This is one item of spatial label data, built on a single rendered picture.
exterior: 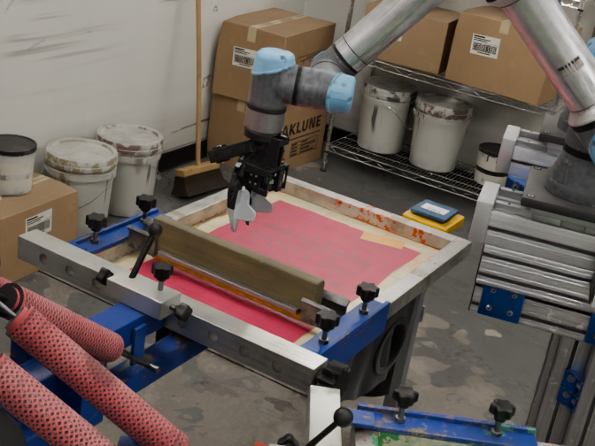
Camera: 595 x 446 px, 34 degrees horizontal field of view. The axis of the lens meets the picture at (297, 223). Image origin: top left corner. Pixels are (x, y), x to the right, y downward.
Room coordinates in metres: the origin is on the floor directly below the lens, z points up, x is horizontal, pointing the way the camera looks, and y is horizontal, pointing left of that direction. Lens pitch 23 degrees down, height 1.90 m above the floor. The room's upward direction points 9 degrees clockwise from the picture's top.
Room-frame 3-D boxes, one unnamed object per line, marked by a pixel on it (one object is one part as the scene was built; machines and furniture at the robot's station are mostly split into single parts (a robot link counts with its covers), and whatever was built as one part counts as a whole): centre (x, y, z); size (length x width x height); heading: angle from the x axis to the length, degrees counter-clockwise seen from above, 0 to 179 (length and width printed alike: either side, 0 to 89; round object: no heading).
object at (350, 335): (1.65, -0.12, 0.97); 0.30 x 0.05 x 0.07; 152
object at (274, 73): (1.79, 0.09, 1.42); 0.09 x 0.08 x 0.11; 89
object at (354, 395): (1.96, -0.17, 0.79); 0.46 x 0.09 x 0.33; 152
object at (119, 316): (1.50, 0.28, 1.02); 0.17 x 0.06 x 0.05; 152
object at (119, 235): (1.91, 0.37, 0.97); 0.30 x 0.05 x 0.07; 152
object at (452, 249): (2.00, 0.01, 0.97); 0.79 x 0.58 x 0.04; 152
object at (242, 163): (1.79, 0.09, 1.26); 0.09 x 0.08 x 0.12; 63
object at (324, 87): (1.81, -0.01, 1.41); 0.11 x 0.11 x 0.08; 89
